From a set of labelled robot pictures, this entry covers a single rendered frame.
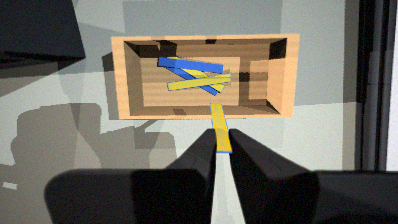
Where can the blue flat bar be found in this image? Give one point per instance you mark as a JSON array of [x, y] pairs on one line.
[[187, 76], [193, 65]]

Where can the yellow strip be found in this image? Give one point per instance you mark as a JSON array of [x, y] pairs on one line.
[[199, 82], [221, 128], [198, 74]]

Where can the cardboard box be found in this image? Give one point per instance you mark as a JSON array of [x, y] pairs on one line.
[[262, 68]]

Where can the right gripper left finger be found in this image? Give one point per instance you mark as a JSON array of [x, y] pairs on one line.
[[139, 196]]

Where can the black metal rack frame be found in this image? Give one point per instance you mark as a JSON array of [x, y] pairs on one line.
[[38, 32]]

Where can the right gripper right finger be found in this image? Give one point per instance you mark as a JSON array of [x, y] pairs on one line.
[[269, 192]]

